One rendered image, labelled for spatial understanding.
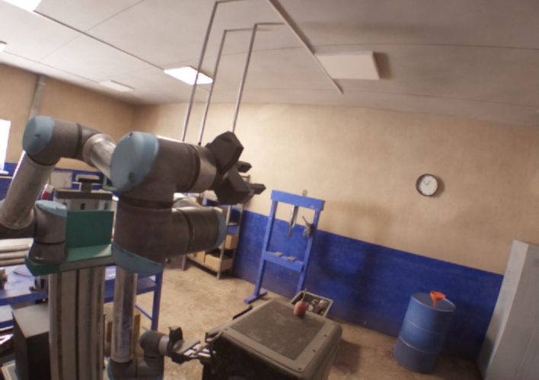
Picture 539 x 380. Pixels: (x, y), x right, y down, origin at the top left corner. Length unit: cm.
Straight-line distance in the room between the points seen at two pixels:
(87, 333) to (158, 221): 176
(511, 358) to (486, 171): 238
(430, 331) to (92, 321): 346
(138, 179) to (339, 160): 408
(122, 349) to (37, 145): 81
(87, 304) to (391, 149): 404
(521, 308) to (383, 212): 216
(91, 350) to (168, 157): 190
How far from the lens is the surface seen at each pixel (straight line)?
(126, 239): 43
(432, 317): 371
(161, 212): 42
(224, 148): 49
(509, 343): 422
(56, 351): 203
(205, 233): 50
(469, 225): 425
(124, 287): 111
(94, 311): 199
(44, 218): 142
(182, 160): 43
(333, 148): 442
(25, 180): 107
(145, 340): 127
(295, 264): 409
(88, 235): 170
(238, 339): 126
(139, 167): 38
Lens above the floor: 206
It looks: 2 degrees down
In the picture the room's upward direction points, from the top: 11 degrees clockwise
